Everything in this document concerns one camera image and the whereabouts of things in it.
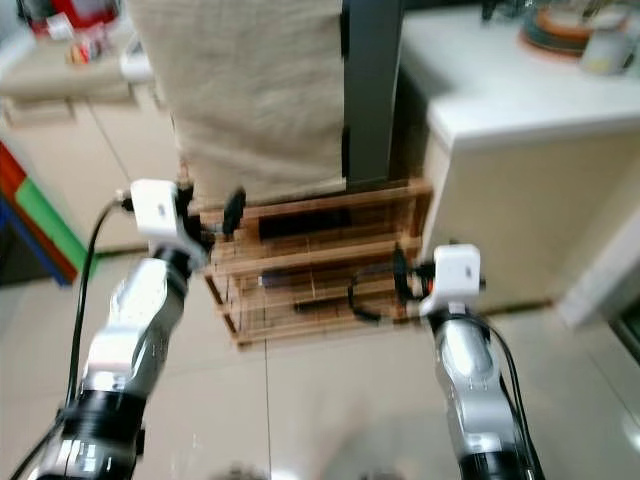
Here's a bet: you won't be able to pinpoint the dark grey post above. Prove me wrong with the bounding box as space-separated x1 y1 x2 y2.
340 0 408 193

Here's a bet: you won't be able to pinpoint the white mug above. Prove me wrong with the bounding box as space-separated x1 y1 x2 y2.
579 14 637 77

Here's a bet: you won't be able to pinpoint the red container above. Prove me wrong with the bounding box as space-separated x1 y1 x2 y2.
50 0 121 33

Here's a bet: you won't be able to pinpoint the beige counter mat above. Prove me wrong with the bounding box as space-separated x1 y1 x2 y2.
0 40 137 101

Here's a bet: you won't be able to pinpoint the stack of orange plates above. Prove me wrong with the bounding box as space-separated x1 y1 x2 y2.
518 4 606 58

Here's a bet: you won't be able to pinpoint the wooden slatted crate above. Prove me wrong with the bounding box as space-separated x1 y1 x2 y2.
180 165 437 347

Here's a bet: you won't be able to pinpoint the black and red appliance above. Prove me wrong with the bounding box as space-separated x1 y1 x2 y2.
18 0 55 25

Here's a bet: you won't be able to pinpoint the beige kitchen cabinet unit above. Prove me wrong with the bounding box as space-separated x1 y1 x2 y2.
0 25 193 253

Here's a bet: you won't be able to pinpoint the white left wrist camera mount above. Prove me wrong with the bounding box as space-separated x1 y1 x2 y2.
129 179 203 271

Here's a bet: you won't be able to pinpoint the white counter block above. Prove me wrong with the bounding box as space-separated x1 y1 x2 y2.
400 5 640 313

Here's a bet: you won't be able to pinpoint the beige linen cloth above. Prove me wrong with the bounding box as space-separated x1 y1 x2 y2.
125 0 351 207

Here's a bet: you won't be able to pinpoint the white panel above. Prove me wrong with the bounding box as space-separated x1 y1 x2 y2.
554 214 640 331

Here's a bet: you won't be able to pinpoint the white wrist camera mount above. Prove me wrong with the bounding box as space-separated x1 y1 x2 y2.
418 243 484 319
129 179 203 271

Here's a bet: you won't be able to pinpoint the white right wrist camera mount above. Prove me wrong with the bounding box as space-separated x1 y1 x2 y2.
418 243 484 319

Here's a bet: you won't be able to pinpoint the blue orange green boards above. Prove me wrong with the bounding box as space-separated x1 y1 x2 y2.
0 140 101 287

